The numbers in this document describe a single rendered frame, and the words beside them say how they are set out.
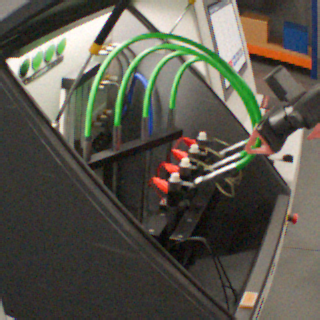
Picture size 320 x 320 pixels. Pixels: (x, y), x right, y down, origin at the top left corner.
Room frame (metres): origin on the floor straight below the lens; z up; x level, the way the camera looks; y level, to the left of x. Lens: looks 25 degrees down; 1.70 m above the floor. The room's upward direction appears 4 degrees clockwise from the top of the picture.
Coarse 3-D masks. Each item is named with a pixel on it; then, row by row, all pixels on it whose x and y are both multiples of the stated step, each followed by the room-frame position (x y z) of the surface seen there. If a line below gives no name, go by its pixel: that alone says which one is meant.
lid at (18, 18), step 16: (32, 0) 0.91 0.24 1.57; (48, 0) 0.90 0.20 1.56; (64, 0) 0.96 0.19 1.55; (80, 0) 1.17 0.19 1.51; (96, 0) 1.51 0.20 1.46; (16, 16) 0.92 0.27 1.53; (32, 16) 0.97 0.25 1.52; (48, 16) 1.13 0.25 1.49; (0, 32) 0.93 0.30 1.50; (16, 32) 1.04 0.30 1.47
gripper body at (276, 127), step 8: (272, 112) 1.16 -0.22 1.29; (280, 112) 1.11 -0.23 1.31; (264, 120) 1.12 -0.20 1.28; (272, 120) 1.12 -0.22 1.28; (280, 120) 1.10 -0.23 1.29; (288, 120) 1.09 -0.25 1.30; (264, 128) 1.10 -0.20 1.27; (272, 128) 1.11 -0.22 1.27; (280, 128) 1.10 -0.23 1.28; (288, 128) 1.09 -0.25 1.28; (296, 128) 1.09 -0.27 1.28; (272, 136) 1.10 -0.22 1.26; (280, 136) 1.11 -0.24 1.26; (272, 144) 1.09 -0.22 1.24; (280, 144) 1.10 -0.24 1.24
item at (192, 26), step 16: (144, 0) 1.61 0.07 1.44; (160, 0) 1.60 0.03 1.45; (176, 0) 1.58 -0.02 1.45; (144, 16) 1.61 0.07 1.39; (160, 16) 1.60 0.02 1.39; (176, 16) 1.58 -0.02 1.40; (192, 16) 1.57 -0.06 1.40; (160, 32) 1.59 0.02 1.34; (176, 32) 1.58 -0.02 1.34; (192, 32) 1.57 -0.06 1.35; (208, 32) 1.68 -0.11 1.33; (192, 48) 1.57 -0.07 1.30; (208, 48) 1.64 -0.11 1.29; (192, 64) 1.57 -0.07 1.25; (208, 64) 1.60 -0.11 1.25; (208, 80) 1.56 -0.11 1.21; (240, 112) 1.86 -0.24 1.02; (288, 208) 1.49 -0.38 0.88; (272, 272) 1.52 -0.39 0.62
